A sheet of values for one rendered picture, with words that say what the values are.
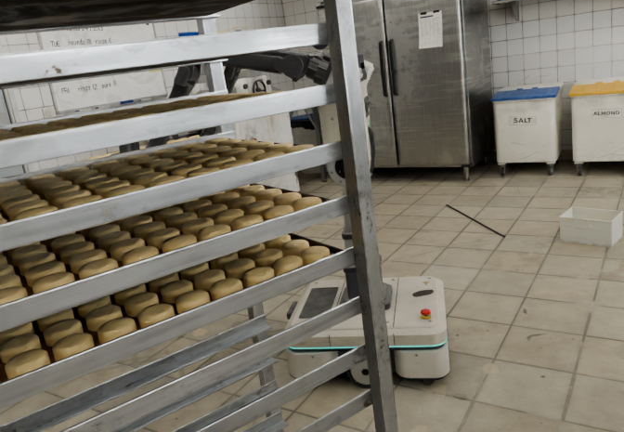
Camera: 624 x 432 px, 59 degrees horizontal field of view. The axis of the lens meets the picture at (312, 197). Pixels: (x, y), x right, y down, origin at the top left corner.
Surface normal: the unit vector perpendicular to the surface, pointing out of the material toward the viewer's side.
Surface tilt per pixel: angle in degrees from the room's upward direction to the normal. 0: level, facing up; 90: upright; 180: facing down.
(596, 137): 95
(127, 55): 90
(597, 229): 90
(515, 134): 87
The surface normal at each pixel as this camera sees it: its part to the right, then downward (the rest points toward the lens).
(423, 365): -0.19, 0.27
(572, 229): -0.68, 0.27
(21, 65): 0.58, 0.13
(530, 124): -0.48, 0.31
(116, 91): 0.84, 0.02
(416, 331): -0.22, -0.69
